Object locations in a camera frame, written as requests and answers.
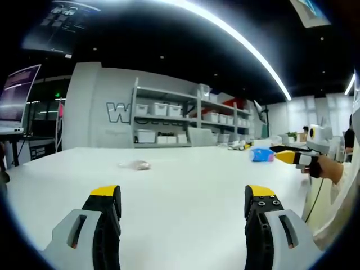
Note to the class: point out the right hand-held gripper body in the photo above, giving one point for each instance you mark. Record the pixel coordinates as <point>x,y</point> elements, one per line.
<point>319,137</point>

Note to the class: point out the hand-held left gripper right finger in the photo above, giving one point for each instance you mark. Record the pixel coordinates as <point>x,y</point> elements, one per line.
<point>278,233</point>

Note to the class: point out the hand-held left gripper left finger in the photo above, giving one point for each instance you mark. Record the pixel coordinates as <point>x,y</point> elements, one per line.
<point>84,233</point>

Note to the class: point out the clear resealable bag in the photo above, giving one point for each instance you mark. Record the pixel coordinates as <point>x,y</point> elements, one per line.
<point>137,165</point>

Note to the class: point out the person's right hand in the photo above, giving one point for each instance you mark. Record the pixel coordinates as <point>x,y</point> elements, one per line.
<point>330,168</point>

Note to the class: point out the green potted plant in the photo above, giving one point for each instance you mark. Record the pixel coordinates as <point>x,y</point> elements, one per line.
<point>292,135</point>

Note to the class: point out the blue plastic packet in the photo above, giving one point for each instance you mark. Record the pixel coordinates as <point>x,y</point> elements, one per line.
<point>261,155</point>

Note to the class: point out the white device on black stand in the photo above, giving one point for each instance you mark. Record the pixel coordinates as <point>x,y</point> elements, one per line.
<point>260,111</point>

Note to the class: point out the yellow and white tools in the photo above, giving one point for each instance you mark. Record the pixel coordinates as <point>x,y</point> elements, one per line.
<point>239,146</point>

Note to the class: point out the short ceiling light strip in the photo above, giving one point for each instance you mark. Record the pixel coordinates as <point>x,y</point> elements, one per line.
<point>350,83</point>

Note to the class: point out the grey board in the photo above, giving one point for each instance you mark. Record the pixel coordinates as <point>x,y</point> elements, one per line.
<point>201,137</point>

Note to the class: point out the grey metal shelving unit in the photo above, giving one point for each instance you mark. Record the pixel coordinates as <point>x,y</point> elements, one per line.
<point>194,97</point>

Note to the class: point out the black desk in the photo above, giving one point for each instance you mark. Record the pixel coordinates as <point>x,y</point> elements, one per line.
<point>25,137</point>

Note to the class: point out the long ceiling light strip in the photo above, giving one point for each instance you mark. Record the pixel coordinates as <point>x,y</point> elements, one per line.
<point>242,42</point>

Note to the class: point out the pink flag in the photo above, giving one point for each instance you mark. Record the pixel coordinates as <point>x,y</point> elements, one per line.
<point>60,118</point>

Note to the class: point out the white hanging ceiling sign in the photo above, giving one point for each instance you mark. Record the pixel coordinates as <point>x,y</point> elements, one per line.
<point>309,12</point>

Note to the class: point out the rows of white storage boxes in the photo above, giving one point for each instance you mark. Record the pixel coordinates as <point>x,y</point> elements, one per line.
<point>161,109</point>

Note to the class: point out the dark hanging poster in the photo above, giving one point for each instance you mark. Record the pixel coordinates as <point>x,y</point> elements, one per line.
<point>60,25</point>

